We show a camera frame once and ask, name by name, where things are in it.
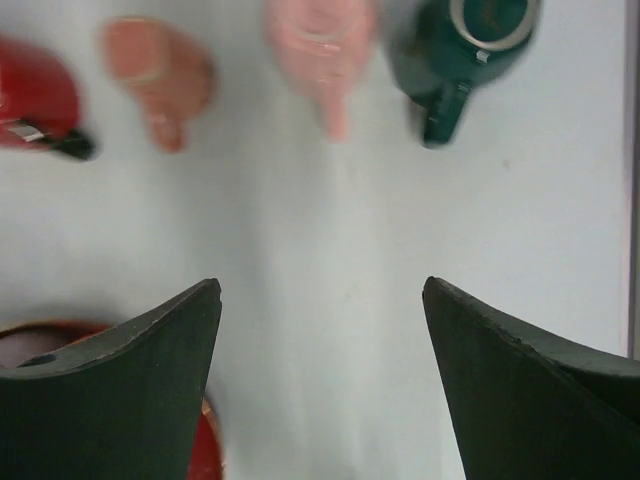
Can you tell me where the red mug black handle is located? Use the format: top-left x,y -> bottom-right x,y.
1,34 -> 96,162

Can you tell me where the pink tall mug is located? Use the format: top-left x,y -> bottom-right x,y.
265,0 -> 377,141

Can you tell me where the red round tray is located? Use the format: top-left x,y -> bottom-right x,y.
1,319 -> 224,480

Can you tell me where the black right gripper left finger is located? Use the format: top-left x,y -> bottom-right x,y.
1,279 -> 222,479

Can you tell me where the salmon small mug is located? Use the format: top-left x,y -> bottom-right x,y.
101,16 -> 218,153

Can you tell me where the dark green mug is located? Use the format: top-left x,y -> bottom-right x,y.
389,0 -> 542,148

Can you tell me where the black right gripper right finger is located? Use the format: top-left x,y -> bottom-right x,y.
423,277 -> 639,479

